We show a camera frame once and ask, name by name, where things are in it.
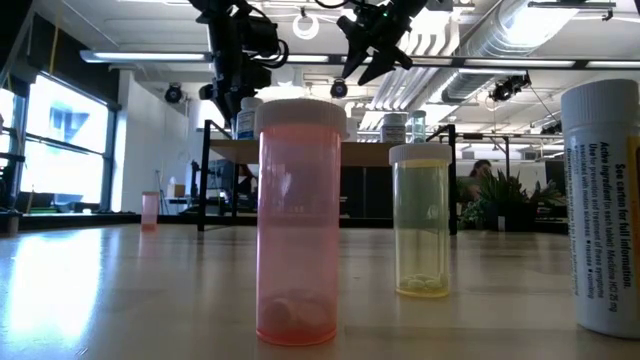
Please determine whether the teal pill vial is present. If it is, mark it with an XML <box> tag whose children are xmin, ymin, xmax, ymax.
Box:
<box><xmin>408</xmin><ymin>109</ymin><xmax>428</xmax><ymax>145</ymax></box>

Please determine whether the yellow pill vial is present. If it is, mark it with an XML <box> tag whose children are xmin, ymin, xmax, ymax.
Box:
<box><xmin>388</xmin><ymin>143</ymin><xmax>453</xmax><ymax>300</ymax></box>

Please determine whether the black table frame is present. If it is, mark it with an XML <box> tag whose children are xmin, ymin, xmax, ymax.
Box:
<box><xmin>0</xmin><ymin>212</ymin><xmax>571</xmax><ymax>236</ymax></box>

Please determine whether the person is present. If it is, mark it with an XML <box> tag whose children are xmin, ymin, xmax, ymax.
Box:
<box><xmin>455</xmin><ymin>158</ymin><xmax>494</xmax><ymax>204</ymax></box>

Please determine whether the pink pill vial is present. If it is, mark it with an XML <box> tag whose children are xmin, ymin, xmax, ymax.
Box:
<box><xmin>140</xmin><ymin>191</ymin><xmax>161</xmax><ymax>232</ymax></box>
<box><xmin>254</xmin><ymin>98</ymin><xmax>349</xmax><ymax>347</ymax></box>

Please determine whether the wooden shelf black frame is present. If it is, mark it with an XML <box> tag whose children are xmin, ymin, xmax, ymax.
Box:
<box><xmin>197</xmin><ymin>119</ymin><xmax>459</xmax><ymax>236</ymax></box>

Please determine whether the green potted plant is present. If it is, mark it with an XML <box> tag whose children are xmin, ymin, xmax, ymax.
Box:
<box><xmin>457</xmin><ymin>169</ymin><xmax>566</xmax><ymax>234</ymax></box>

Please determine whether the white bottle blue label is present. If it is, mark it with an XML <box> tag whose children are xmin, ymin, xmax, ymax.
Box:
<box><xmin>235</xmin><ymin>96</ymin><xmax>265</xmax><ymax>141</ymax></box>

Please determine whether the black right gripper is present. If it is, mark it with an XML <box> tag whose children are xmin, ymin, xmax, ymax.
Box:
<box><xmin>337</xmin><ymin>0</ymin><xmax>429</xmax><ymax>86</ymax></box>

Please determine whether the large window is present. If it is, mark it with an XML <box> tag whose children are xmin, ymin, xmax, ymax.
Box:
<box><xmin>0</xmin><ymin>74</ymin><xmax>121</xmax><ymax>214</ymax></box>

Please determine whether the white bottle yellow label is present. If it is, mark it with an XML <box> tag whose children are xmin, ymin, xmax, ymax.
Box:
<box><xmin>559</xmin><ymin>78</ymin><xmax>640</xmax><ymax>340</ymax></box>

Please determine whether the white ceiling ring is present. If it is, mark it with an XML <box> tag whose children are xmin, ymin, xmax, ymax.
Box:
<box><xmin>291</xmin><ymin>12</ymin><xmax>321</xmax><ymax>41</ymax></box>

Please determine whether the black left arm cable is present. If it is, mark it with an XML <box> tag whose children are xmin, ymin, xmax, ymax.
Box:
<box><xmin>272</xmin><ymin>39</ymin><xmax>290</xmax><ymax>69</ymax></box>

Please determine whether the silver ceiling duct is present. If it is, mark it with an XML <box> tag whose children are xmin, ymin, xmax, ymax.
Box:
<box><xmin>442</xmin><ymin>0</ymin><xmax>581</xmax><ymax>104</ymax></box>

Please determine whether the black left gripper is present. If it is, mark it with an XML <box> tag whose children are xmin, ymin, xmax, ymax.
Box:
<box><xmin>198</xmin><ymin>13</ymin><xmax>275</xmax><ymax>129</ymax></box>

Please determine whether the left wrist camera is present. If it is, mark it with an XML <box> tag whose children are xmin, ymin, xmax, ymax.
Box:
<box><xmin>243</xmin><ymin>16</ymin><xmax>281</xmax><ymax>57</ymax></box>

